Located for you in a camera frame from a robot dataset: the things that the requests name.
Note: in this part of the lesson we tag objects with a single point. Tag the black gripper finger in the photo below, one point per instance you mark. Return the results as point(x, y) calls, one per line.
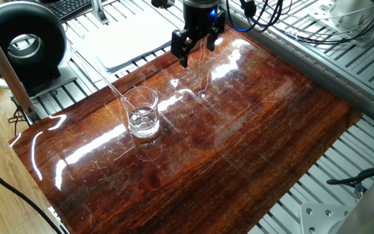
point(180, 44)
point(211, 39)

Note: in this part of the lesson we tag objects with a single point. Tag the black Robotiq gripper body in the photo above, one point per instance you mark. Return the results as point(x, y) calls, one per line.
point(200, 18)

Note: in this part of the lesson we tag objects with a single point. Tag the clear glass stirring rod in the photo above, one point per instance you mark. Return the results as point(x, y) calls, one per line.
point(115, 91)

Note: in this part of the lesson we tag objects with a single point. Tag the clear glass beaker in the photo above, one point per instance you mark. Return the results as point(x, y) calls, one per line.
point(143, 128)

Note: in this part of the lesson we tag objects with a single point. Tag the black stand knob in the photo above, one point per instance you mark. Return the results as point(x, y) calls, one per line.
point(162, 3)

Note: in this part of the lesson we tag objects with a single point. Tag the white paper sheet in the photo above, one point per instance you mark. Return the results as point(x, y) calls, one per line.
point(125, 42)

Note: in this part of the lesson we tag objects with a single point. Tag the grey aluminium beam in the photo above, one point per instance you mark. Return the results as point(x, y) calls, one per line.
point(304, 58)

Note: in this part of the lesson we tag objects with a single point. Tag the glossy wood-grain mat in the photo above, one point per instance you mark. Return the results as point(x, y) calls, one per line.
point(239, 146)

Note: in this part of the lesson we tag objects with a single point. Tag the black computer keyboard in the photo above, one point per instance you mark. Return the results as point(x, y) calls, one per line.
point(70, 8)

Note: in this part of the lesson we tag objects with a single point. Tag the aluminium bracket post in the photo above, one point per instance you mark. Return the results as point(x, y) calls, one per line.
point(99, 11)

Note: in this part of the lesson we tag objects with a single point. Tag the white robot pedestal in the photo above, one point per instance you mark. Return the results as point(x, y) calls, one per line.
point(352, 13)

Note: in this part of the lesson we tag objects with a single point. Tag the aluminium frame post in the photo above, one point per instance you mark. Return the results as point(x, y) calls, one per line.
point(5, 68)

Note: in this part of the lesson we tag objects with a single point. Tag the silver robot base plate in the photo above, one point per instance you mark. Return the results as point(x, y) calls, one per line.
point(317, 221)

